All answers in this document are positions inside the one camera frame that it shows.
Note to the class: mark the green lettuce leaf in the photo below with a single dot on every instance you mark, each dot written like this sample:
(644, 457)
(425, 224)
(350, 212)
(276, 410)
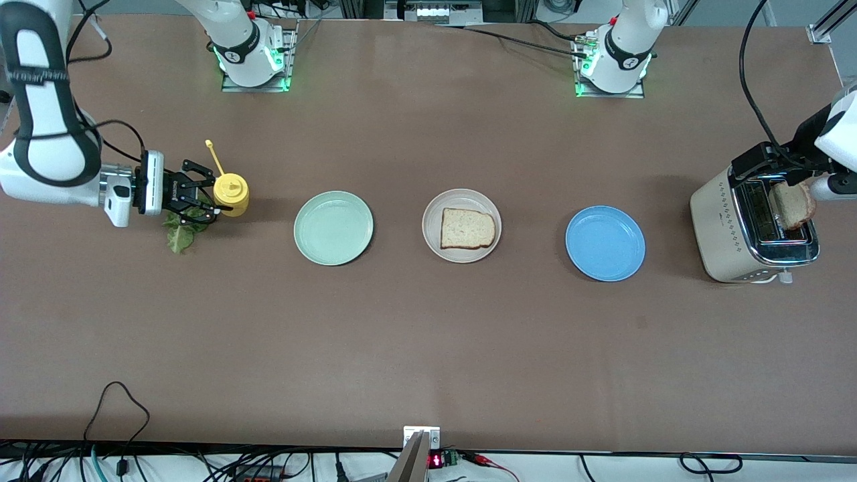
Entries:
(179, 237)

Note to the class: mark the silver mounting bracket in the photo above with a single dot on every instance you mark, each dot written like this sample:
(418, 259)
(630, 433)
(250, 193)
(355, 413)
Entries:
(410, 432)

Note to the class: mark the blue plate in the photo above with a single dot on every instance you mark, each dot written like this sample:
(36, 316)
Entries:
(604, 242)

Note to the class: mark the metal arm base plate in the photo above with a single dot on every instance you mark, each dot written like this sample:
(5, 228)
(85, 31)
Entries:
(254, 89)
(609, 96)

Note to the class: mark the circuit module red display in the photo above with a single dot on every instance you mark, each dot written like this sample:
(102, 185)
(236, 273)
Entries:
(438, 460)

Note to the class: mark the metal frame with light unit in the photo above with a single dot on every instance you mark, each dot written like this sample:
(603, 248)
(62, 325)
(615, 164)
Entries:
(435, 12)

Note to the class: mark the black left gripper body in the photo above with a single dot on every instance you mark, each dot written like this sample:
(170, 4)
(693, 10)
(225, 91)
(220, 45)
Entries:
(801, 138)

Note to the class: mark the aluminium frame profile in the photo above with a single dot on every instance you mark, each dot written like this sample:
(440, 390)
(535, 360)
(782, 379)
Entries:
(820, 32)

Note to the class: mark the toasted bread slice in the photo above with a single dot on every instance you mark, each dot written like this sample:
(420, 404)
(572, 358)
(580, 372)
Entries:
(469, 229)
(793, 207)

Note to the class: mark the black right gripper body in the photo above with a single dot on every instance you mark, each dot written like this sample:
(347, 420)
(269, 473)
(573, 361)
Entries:
(173, 191)

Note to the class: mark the beige plate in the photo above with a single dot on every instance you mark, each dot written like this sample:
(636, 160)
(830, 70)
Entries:
(432, 224)

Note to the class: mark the grey metal mount bar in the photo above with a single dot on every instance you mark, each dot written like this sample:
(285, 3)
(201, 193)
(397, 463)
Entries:
(410, 465)

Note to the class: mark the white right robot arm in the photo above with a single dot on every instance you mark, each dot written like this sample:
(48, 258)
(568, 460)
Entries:
(234, 33)

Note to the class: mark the beige chrome toaster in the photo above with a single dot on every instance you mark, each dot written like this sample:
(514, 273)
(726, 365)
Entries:
(720, 227)

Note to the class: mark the yellow squeeze bottle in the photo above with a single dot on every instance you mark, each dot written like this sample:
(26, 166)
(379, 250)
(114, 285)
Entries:
(231, 194)

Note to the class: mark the mint green plate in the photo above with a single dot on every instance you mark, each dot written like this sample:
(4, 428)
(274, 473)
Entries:
(333, 227)

